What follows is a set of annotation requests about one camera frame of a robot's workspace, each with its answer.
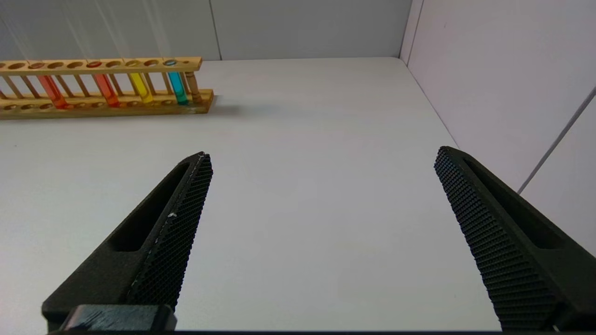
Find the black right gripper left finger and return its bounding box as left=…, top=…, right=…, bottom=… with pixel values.
left=41, top=152, right=214, bottom=332

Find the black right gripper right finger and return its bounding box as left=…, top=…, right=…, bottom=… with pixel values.
left=434, top=146, right=596, bottom=332

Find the wooden test tube rack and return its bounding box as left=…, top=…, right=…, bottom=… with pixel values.
left=0, top=57, right=215, bottom=121

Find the glass test tube yellow liquid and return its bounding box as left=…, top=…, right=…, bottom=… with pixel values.
left=93, top=0, right=155, bottom=104

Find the glass test tube teal liquid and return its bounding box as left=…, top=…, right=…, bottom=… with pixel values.
left=140, top=0, right=190, bottom=106

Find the glass test tube orange liquid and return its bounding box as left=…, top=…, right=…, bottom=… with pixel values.
left=0, top=9, right=69, bottom=110
left=63, top=0, right=121, bottom=108

